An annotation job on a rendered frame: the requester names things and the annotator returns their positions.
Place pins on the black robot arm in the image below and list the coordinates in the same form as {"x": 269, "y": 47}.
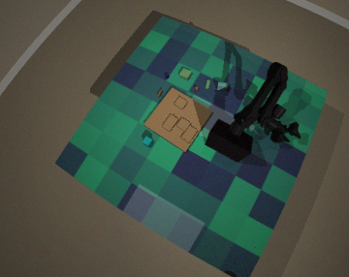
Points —
{"x": 266, "y": 114}

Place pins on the teal cube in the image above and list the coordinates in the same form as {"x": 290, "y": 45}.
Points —
{"x": 147, "y": 141}

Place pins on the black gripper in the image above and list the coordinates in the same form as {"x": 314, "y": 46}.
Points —
{"x": 293, "y": 130}

